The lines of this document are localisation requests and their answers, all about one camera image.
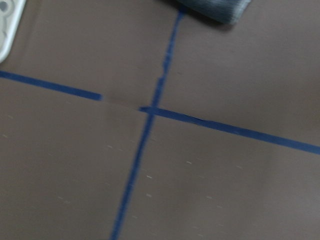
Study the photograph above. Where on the white bear tray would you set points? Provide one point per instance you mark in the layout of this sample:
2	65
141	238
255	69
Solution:
10	16

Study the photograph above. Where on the grey folded cloth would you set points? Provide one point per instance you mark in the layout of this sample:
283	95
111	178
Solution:
224	12

